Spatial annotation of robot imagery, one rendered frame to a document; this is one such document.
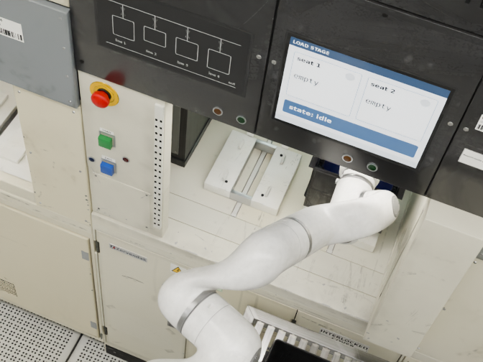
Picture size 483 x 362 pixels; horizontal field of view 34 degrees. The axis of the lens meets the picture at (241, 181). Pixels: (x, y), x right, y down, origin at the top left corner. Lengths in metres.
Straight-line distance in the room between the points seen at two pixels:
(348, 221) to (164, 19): 0.54
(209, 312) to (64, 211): 0.81
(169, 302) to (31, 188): 0.81
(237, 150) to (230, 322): 0.84
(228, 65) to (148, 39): 0.16
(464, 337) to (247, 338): 0.67
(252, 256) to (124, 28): 0.49
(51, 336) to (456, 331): 1.51
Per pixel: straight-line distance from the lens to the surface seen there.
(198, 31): 1.43
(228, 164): 2.14
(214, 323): 1.42
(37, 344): 2.87
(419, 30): 1.27
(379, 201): 1.64
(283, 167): 2.15
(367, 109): 1.41
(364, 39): 1.31
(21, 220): 2.30
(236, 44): 1.41
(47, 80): 1.73
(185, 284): 1.44
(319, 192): 1.97
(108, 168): 1.85
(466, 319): 1.86
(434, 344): 1.99
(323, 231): 1.55
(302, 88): 1.42
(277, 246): 1.41
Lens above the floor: 2.59
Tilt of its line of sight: 53 degrees down
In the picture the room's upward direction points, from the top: 9 degrees clockwise
